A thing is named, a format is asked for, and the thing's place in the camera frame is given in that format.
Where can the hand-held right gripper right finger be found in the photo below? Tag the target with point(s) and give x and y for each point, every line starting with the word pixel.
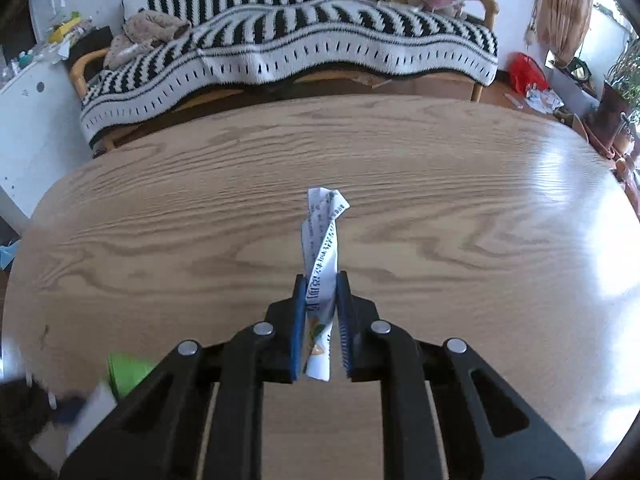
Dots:
pixel 344 330

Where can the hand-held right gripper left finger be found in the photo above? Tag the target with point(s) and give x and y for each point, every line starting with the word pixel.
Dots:
pixel 298 330

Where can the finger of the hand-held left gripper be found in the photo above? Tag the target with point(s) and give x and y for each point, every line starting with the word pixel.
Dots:
pixel 67 410

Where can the green white snack packet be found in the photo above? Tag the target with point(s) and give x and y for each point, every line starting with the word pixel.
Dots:
pixel 127 370

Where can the white printed paper leaflet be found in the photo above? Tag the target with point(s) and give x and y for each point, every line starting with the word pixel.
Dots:
pixel 320 260

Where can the white cabinet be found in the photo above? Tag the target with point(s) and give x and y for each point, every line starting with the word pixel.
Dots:
pixel 37 130

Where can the white wrappers on floor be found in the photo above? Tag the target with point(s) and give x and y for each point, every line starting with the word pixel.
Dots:
pixel 542 100

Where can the red bag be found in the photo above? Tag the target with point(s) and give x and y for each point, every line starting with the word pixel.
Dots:
pixel 527 72

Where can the beige plush cloth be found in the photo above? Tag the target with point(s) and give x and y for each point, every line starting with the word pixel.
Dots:
pixel 145 35

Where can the potted green plant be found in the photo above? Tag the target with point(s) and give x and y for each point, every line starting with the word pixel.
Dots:
pixel 622 80

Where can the yellow green clutter pile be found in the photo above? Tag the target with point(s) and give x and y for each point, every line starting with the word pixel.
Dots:
pixel 65 27

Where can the beige patterned curtain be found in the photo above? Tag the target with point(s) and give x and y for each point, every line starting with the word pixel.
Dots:
pixel 567 7

